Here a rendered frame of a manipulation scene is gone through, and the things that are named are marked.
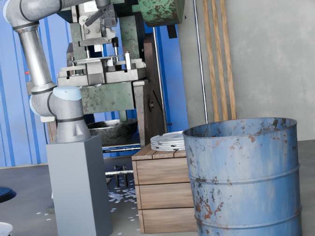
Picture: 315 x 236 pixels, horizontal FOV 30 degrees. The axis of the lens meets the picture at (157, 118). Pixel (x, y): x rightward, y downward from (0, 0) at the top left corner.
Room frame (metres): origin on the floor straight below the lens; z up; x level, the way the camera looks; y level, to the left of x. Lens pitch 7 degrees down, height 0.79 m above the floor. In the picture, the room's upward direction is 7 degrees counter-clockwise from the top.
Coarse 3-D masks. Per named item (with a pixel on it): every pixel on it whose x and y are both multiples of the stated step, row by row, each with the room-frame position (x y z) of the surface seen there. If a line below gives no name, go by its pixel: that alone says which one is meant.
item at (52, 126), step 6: (72, 48) 3.65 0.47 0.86; (72, 54) 3.61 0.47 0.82; (72, 72) 3.58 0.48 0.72; (84, 114) 3.66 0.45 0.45; (90, 114) 3.82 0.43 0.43; (90, 120) 3.80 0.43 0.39; (48, 126) 3.06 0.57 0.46; (54, 126) 3.06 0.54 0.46; (48, 132) 3.06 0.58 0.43; (54, 132) 3.06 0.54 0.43; (54, 138) 3.06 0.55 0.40; (48, 210) 3.05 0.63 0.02; (54, 210) 3.04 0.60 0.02
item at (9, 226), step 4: (0, 224) 2.07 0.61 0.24; (4, 224) 2.07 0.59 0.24; (8, 224) 2.05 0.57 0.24; (0, 228) 2.02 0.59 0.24; (4, 228) 2.02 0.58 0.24; (8, 228) 2.01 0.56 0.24; (12, 228) 1.98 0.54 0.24; (0, 232) 1.97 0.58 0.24; (4, 232) 1.96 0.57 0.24; (8, 232) 1.96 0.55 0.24
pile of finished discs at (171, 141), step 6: (174, 132) 2.80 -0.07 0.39; (180, 132) 2.80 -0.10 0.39; (156, 138) 2.71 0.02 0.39; (162, 138) 2.68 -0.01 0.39; (168, 138) 2.65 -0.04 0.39; (174, 138) 2.61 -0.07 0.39; (180, 138) 2.60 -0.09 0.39; (156, 144) 2.58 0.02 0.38; (162, 144) 2.55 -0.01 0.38; (168, 144) 2.53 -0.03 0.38; (174, 144) 2.52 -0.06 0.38; (180, 144) 2.56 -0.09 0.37; (162, 150) 2.55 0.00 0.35; (168, 150) 2.53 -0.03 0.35; (174, 150) 2.52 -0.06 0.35
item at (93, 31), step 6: (78, 6) 3.25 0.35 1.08; (84, 6) 3.24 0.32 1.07; (90, 6) 3.24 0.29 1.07; (96, 6) 3.23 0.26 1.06; (78, 12) 3.25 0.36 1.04; (84, 12) 3.24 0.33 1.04; (90, 12) 3.24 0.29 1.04; (84, 18) 3.23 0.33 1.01; (84, 24) 3.21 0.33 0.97; (96, 24) 3.21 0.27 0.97; (84, 30) 3.21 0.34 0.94; (90, 30) 3.21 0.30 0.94; (96, 30) 3.19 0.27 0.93; (84, 36) 3.22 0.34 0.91; (90, 36) 3.21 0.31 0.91; (96, 36) 3.21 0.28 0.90; (102, 36) 3.21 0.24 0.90
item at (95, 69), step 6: (90, 60) 3.02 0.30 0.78; (96, 60) 3.02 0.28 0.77; (102, 60) 3.03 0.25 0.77; (90, 66) 3.15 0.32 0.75; (96, 66) 3.14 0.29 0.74; (102, 66) 3.14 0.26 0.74; (90, 72) 3.15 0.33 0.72; (96, 72) 3.14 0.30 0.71; (102, 72) 3.14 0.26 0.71; (90, 78) 3.15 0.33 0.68; (96, 78) 3.14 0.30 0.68; (102, 78) 3.13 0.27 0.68; (90, 84) 3.15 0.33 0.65
